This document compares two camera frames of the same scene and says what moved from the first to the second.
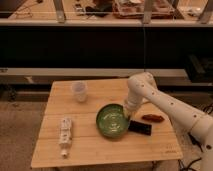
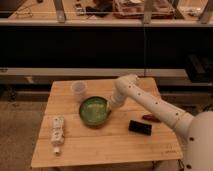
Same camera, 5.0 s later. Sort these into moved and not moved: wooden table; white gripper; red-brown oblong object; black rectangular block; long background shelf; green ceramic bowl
Moved: white gripper; green ceramic bowl
Not moved: long background shelf; black rectangular block; red-brown oblong object; wooden table
